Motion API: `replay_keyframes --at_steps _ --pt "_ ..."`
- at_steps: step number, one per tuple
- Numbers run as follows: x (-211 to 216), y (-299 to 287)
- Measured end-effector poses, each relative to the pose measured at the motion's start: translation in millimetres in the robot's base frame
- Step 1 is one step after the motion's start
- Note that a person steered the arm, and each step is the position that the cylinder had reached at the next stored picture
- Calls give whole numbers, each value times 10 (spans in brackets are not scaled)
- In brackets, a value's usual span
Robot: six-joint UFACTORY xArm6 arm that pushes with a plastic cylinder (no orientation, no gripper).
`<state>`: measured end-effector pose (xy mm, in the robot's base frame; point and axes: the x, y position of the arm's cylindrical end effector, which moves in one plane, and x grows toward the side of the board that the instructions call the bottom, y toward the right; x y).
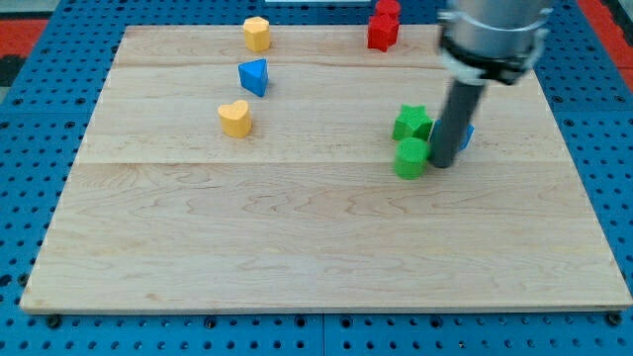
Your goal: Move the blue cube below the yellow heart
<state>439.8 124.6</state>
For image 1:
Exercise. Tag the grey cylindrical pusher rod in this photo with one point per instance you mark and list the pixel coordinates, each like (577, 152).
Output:
(459, 107)

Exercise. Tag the blue cube block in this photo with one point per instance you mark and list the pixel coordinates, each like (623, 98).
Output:
(465, 140)

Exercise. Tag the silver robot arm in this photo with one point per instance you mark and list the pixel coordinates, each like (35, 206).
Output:
(482, 41)

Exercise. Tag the yellow heart block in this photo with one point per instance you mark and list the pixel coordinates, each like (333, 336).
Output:
(235, 118)

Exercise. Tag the green star block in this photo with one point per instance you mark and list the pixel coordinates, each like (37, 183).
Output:
(412, 121)

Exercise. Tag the green cylinder block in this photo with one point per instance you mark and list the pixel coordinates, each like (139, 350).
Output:
(411, 158)

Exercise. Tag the red star block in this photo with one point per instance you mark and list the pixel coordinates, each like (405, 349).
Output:
(382, 32)

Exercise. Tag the red cylinder block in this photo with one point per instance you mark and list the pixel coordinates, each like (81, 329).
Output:
(391, 8)

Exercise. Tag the blue triangle block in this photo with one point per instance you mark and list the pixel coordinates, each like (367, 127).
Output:
(253, 76)

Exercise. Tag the yellow hexagon block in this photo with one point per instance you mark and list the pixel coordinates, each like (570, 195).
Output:
(256, 31)

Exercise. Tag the wooden board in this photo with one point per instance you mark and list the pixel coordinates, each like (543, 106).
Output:
(163, 212)

